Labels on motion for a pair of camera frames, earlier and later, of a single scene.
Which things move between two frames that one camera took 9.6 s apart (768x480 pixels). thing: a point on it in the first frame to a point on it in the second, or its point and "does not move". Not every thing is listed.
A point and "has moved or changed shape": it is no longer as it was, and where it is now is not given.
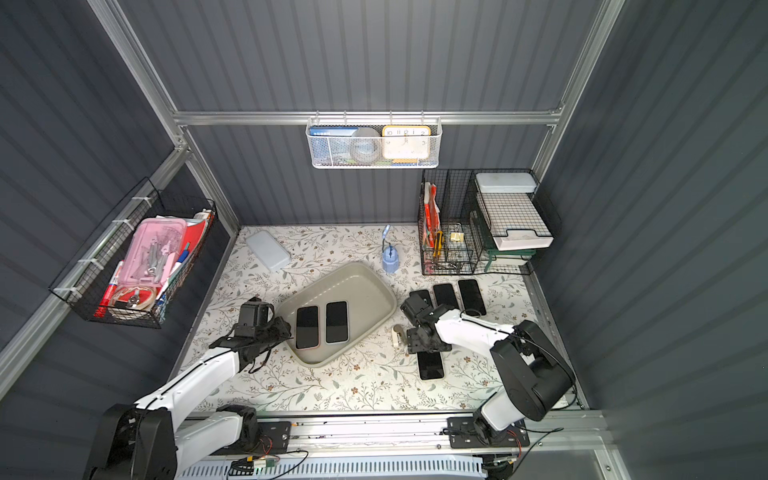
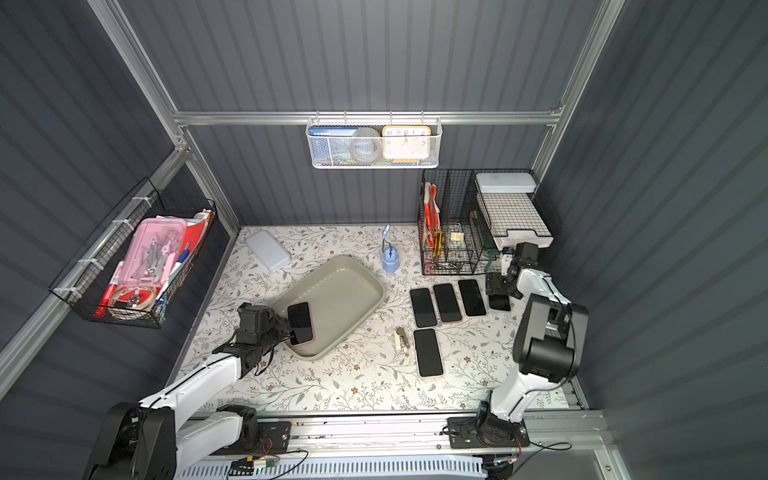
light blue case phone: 337,330 to 499,302
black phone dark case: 473,301 does not move
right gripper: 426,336 to 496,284
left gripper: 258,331 does not move
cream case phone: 445,295 does not move
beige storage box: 371,304 has moved or changed shape
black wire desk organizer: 487,221 does not move
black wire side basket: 130,272 does not move
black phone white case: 430,365 does not move
